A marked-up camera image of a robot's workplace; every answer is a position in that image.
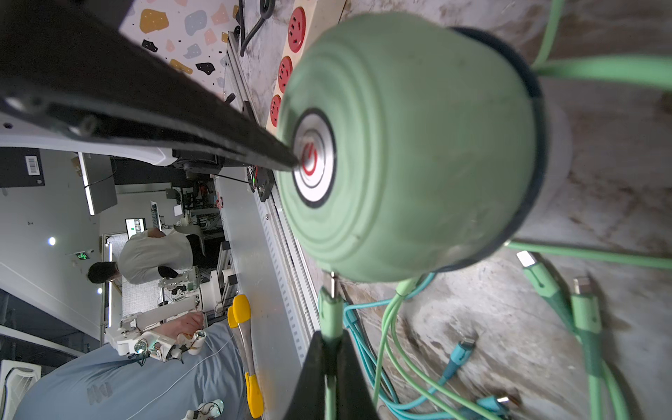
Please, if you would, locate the beige red power strip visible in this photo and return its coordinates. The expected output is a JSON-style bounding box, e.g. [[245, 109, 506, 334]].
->
[[265, 0, 346, 135]]

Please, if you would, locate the aluminium front rail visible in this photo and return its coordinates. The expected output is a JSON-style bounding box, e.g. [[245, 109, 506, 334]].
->
[[214, 30, 321, 420]]

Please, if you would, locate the person in grey shirt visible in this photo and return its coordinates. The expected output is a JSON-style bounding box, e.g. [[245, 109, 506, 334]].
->
[[14, 322, 250, 419]]

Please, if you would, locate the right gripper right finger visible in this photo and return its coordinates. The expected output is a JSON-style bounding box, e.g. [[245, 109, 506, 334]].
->
[[285, 331, 378, 420]]

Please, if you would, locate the yellow handled tool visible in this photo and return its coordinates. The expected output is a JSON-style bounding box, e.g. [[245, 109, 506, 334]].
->
[[227, 294, 264, 419]]

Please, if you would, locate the green charging cable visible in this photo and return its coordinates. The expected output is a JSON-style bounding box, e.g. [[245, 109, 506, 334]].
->
[[317, 0, 672, 420]]

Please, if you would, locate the teal charging cable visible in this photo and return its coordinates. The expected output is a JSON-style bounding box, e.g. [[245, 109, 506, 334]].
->
[[343, 271, 521, 420]]

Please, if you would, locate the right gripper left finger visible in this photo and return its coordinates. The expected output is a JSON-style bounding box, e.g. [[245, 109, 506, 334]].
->
[[1, 1, 298, 171]]

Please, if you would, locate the black power strip cord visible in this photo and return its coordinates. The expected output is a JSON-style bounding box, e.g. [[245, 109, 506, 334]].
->
[[235, 0, 278, 58]]

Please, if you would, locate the person in white shirt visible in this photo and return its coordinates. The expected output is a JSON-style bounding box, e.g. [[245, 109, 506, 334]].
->
[[87, 229, 209, 285]]

